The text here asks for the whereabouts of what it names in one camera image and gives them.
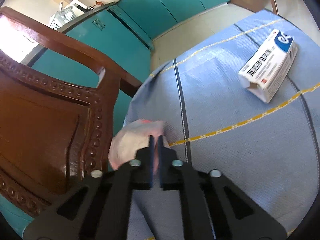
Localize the white blue medicine box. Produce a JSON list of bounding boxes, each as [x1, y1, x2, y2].
[[238, 29, 298, 103]]

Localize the pink plastic bag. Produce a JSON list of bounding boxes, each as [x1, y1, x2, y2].
[[108, 119, 165, 174]]

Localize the brown sauce bottle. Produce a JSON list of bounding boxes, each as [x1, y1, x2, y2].
[[95, 1, 104, 6]]

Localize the brown wooden chair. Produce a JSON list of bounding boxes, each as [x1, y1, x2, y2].
[[1, 7, 141, 217]]

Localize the blue grey tablecloth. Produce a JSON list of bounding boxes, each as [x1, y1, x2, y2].
[[124, 10, 319, 239]]

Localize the teal kitchen cabinets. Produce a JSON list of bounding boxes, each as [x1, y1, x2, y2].
[[0, 0, 231, 235]]

